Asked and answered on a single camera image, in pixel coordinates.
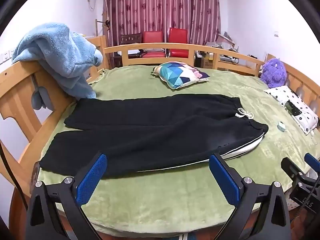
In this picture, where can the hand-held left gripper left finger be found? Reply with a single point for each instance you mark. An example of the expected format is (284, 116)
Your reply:
(90, 180)

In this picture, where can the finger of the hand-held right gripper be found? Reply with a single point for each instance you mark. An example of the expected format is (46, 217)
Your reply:
(291, 167)
(312, 161)

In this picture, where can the green fleece blanket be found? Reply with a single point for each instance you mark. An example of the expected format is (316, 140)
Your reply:
(175, 200)

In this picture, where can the black pants with white stripe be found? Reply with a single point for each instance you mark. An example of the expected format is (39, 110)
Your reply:
(150, 135)

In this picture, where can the dark phone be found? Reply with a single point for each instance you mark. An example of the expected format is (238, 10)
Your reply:
(293, 108)

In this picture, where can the wooden bed frame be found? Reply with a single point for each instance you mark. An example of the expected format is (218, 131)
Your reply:
(15, 100)

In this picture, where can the geometric patterned pillow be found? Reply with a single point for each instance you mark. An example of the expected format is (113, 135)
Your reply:
(175, 75)

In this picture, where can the white wall socket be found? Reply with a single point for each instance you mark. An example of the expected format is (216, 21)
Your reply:
(5, 56)

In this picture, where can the cardboard box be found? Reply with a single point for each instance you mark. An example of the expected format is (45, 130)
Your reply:
(207, 62)

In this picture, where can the white floral pillow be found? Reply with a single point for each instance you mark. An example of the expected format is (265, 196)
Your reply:
(302, 120)

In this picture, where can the maroon floral curtain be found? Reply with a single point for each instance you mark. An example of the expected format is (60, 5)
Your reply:
(162, 5)

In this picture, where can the purple plush toy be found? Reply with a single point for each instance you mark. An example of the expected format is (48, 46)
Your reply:
(273, 73)

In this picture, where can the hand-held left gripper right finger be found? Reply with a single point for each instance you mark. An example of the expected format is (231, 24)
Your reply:
(225, 180)

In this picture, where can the small teal case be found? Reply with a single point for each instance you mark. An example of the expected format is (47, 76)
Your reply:
(281, 126)

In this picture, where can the dark wooden chair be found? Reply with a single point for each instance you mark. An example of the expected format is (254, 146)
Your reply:
(131, 38)

